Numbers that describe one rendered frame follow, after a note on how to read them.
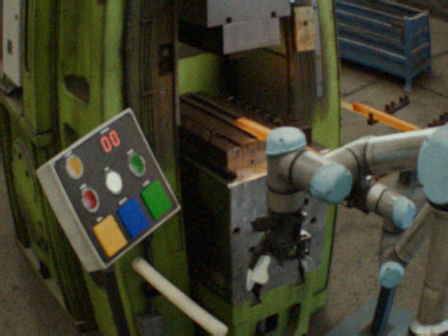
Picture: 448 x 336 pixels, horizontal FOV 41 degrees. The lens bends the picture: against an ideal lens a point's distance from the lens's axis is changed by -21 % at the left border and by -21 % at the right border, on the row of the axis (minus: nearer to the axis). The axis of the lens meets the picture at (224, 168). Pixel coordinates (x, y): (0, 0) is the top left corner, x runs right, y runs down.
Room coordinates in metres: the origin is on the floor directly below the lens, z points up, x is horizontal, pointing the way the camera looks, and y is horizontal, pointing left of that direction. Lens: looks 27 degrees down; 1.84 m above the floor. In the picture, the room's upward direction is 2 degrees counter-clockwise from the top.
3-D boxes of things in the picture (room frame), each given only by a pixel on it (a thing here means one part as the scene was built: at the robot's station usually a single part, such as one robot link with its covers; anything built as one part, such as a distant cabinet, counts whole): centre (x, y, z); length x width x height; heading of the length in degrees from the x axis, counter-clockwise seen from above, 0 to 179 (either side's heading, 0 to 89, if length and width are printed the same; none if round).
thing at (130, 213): (1.43, 0.22, 1.01); 0.07 x 0.05 x 0.07; 149
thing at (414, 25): (5.74, -1.43, 0.36); 1.20 x 0.80 x 0.72; 51
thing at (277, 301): (2.09, -0.01, 0.23); 0.55 x 0.37 x 0.47; 34
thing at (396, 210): (1.42, -0.44, 1.00); 0.11 x 0.08 x 0.09; 34
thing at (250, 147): (2.05, 0.03, 0.96); 0.42 x 0.20 x 0.09; 34
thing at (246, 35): (2.05, 0.03, 1.32); 0.42 x 0.20 x 0.10; 34
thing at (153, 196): (1.51, 0.16, 1.01); 0.07 x 0.05 x 0.07; 149
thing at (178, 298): (1.61, 0.14, 0.62); 0.44 x 0.05 x 0.05; 34
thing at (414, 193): (2.01, -0.65, 0.75); 0.40 x 0.30 x 0.02; 134
